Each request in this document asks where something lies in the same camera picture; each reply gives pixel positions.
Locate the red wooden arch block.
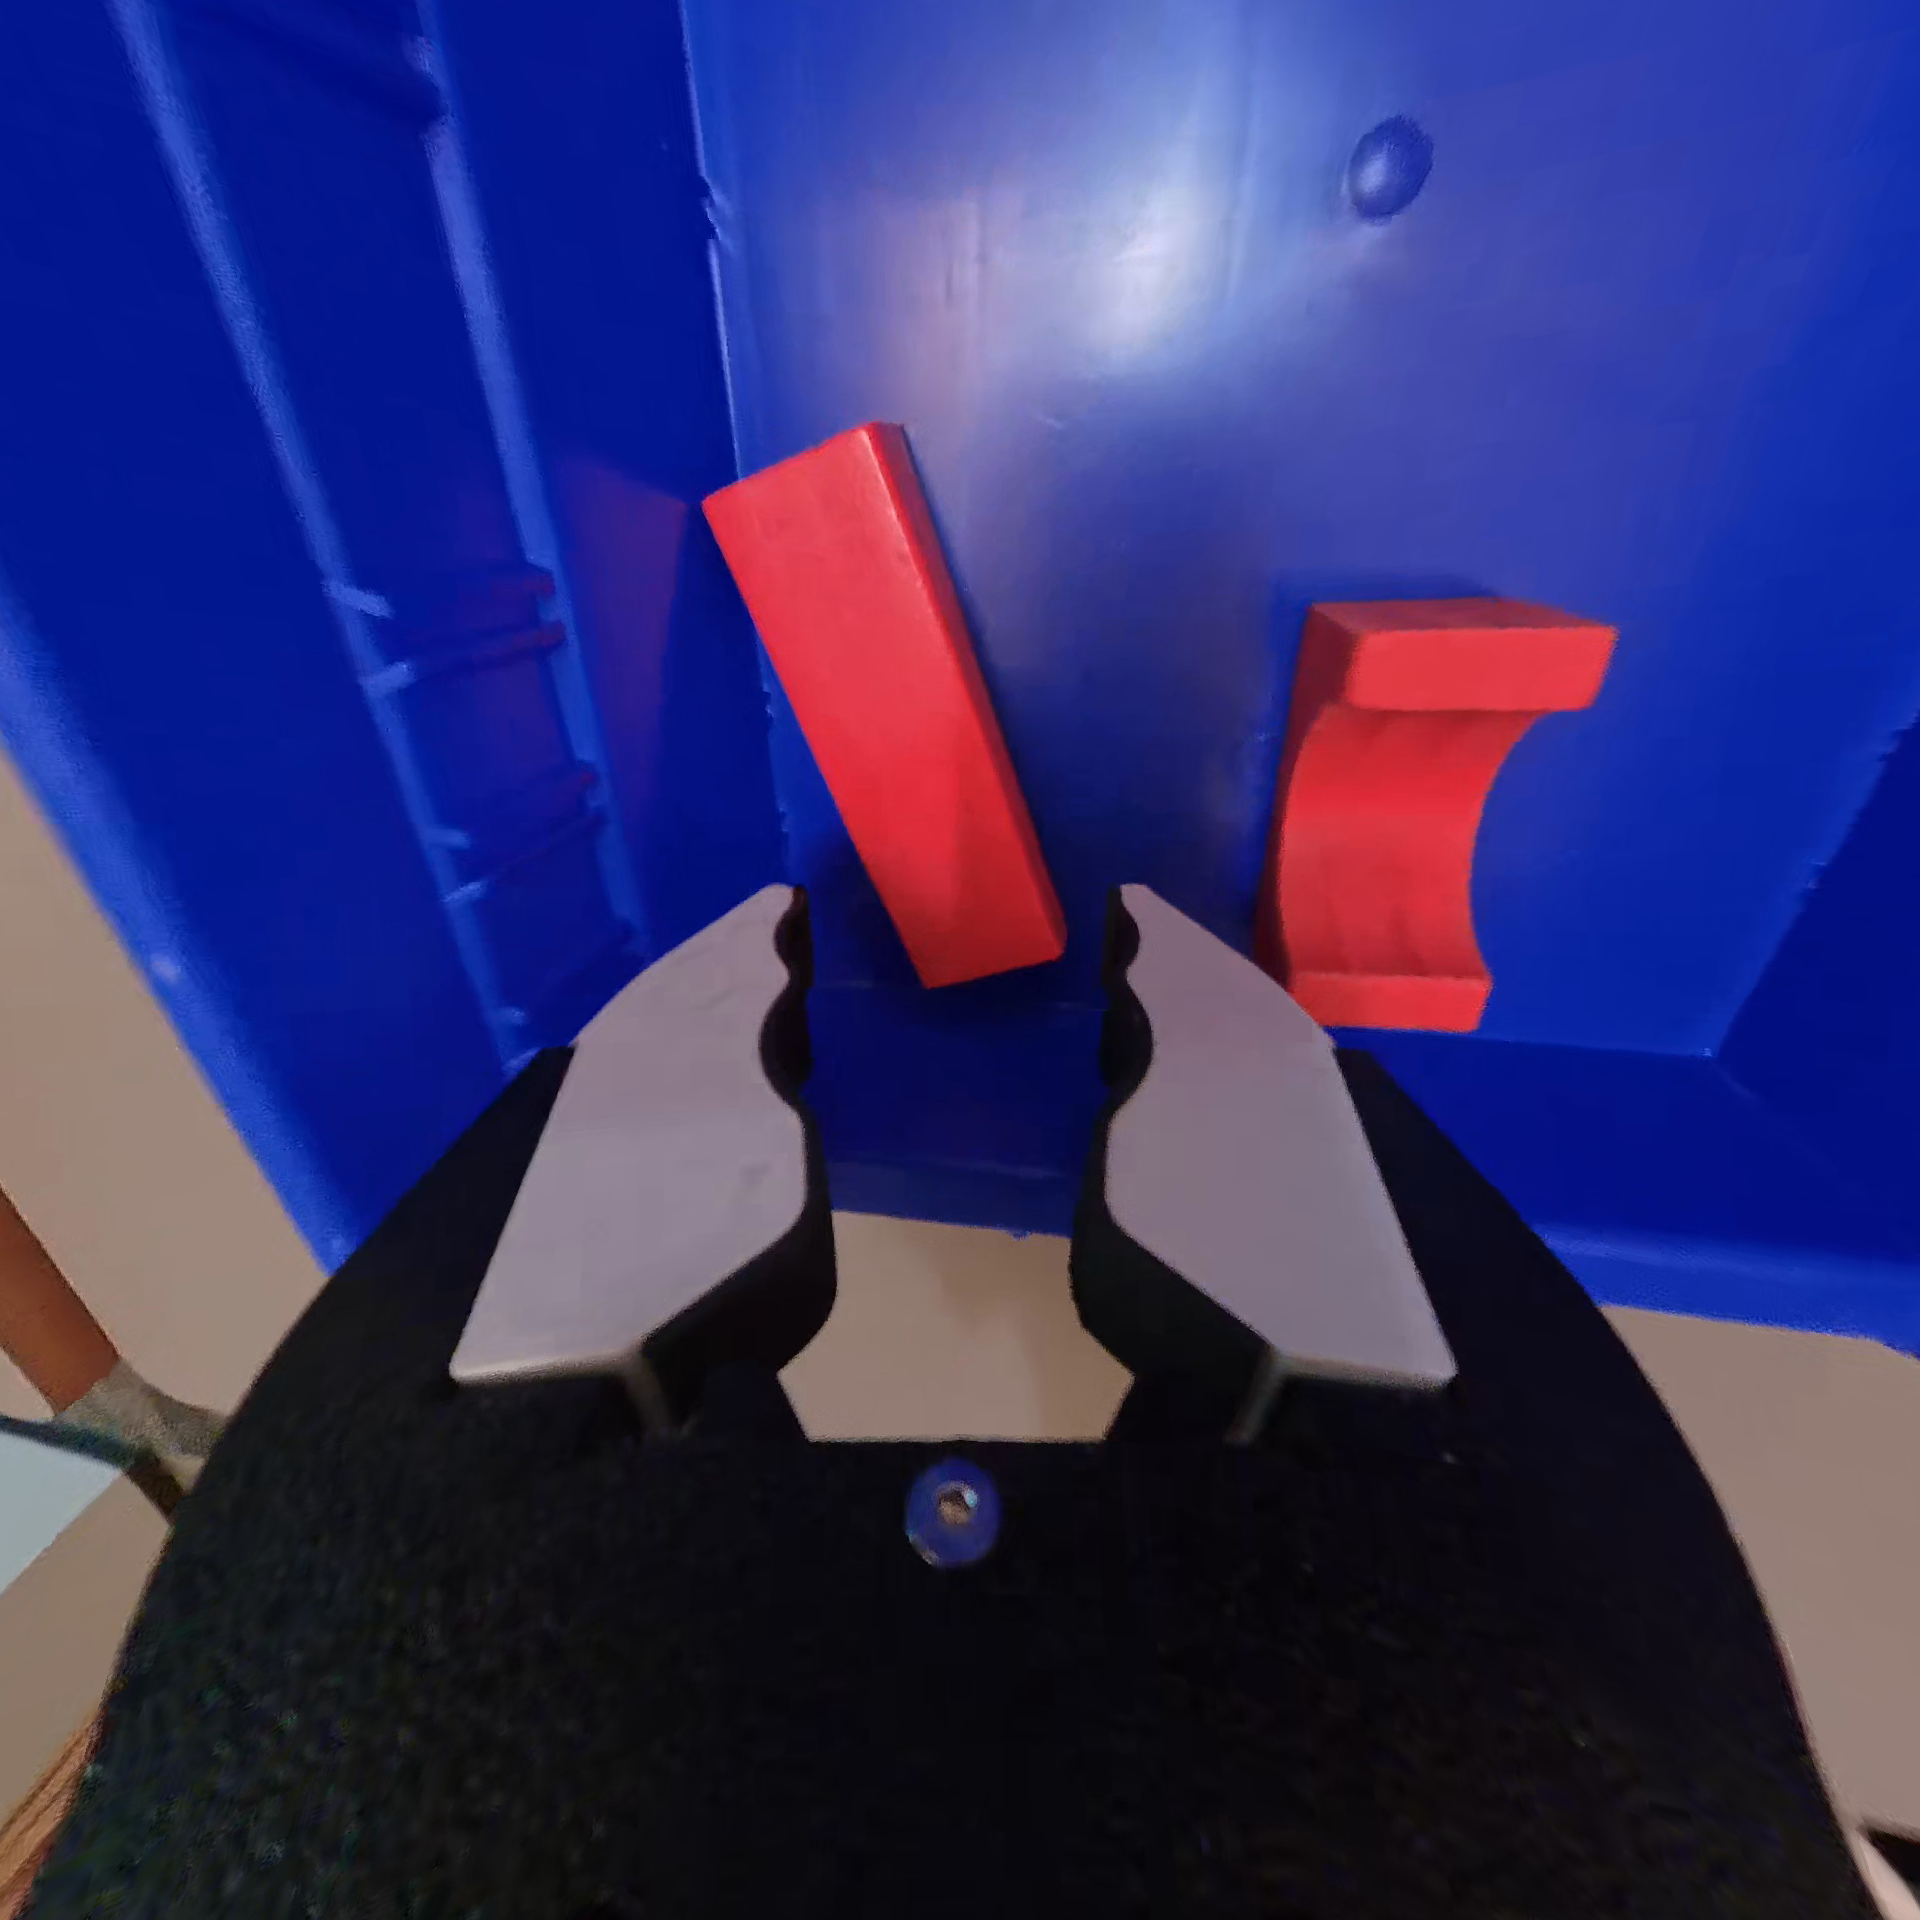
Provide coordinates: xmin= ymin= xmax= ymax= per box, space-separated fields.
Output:
xmin=1257 ymin=596 xmax=1618 ymax=1037

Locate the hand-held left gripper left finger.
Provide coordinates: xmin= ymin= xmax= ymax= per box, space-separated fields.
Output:
xmin=451 ymin=884 xmax=836 ymax=1427

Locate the blue plastic storage bin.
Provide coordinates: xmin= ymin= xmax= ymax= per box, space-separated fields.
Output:
xmin=0 ymin=0 xmax=1920 ymax=1360

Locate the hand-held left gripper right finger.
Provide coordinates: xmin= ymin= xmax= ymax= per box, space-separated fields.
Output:
xmin=1070 ymin=884 xmax=1457 ymax=1432

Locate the red rectangular wooden block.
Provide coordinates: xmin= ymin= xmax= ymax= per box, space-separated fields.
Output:
xmin=702 ymin=422 xmax=1070 ymax=991

